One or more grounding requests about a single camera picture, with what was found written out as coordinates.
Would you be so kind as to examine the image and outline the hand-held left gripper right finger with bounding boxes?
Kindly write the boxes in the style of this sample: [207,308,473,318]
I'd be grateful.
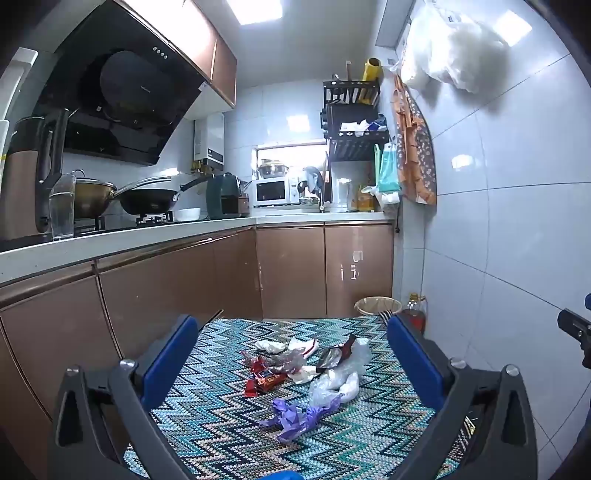
[387,314,539,480]

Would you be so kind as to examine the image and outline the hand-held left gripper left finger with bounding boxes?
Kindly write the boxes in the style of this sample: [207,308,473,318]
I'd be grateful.
[48,315,199,480]

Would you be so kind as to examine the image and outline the dark foil snack wrapper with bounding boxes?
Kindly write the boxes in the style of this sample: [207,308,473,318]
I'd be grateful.
[316,335,357,370]

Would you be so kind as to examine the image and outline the clear plastic bag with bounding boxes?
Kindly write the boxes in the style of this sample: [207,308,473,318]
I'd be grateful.
[308,339,372,409]

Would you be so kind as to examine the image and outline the red candy wrapper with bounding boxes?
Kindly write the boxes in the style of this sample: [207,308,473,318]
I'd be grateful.
[244,355,289,398]

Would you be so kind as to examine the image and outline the white paper scrap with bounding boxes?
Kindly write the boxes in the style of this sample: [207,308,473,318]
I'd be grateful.
[288,364,319,385]

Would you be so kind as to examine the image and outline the clear wrapper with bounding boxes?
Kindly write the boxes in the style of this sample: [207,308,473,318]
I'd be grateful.
[268,348,308,373]

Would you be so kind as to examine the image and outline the purple disposable glove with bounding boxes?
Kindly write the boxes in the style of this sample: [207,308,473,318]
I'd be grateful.
[259,398,342,444]

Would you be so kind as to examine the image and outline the cooking oil bottle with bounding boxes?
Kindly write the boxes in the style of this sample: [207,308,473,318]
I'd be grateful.
[401,293,428,335]

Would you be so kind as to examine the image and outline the beige waste bin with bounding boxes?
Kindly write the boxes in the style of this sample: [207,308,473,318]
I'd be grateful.
[354,296,402,319]

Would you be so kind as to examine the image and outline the zigzag patterned tablecloth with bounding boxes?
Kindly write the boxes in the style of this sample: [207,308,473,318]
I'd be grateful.
[122,315,476,480]

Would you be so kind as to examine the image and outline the gas stove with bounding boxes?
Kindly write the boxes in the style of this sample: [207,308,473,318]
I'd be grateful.
[69,210,176,232]

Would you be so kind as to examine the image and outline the brown lower cabinets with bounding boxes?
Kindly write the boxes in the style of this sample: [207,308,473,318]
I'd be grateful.
[0,222,398,480]

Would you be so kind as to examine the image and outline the brown cabinets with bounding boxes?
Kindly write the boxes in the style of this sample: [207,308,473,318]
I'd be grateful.
[115,0,238,109]
[0,222,398,480]

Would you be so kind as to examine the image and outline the black frying pan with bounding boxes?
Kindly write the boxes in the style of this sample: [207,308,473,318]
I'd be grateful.
[113,175,215,216]

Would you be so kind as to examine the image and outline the green countertop appliance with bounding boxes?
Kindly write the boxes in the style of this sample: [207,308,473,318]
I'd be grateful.
[206,173,250,219]

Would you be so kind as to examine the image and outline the gold wok with lid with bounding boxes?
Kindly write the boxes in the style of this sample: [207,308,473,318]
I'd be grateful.
[69,170,172,219]

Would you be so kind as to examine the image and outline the white jug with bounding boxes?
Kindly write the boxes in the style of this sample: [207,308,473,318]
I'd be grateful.
[331,178,354,213]

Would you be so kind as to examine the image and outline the clear glass cup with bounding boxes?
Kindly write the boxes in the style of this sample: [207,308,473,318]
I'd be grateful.
[49,174,77,241]

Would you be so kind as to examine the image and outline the teal hanging bag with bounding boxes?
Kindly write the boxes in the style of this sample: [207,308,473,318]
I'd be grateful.
[376,143,400,192]

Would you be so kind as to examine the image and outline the white microwave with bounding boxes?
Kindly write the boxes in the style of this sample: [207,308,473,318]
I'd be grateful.
[252,176,301,207]

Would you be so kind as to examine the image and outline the blue cloth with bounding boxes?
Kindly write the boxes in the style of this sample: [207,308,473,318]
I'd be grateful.
[302,166,326,195]

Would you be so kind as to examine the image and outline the orange patterned apron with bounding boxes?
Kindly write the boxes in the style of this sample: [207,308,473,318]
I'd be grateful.
[392,74,437,206]

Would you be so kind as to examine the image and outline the steel pot with lid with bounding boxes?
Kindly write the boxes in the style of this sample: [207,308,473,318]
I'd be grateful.
[257,159,289,179]

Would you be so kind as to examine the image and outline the white water heater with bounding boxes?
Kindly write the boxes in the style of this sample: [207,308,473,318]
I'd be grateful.
[194,113,225,167]

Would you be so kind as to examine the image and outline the black dish rack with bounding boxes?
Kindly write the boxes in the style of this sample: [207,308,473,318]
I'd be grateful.
[322,78,391,162]

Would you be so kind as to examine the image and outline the window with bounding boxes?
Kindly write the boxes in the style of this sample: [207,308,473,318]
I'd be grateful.
[253,144,328,178]

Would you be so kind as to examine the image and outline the black range hood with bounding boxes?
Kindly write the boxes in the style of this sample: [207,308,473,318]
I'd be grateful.
[32,0,208,167]

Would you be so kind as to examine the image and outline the white plastic bag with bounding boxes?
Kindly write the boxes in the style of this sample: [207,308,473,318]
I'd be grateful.
[401,0,509,93]

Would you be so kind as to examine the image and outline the yellow film roll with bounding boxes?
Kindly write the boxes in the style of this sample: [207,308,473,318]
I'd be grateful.
[362,58,382,104]

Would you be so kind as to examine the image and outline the brown upper cabinets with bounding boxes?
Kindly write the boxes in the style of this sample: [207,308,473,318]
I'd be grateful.
[115,0,238,109]

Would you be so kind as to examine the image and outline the ceiling light panel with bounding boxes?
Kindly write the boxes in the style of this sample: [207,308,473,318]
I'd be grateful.
[226,0,282,26]

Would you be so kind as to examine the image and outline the white wall box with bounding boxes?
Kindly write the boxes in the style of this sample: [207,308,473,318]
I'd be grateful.
[376,0,416,47]

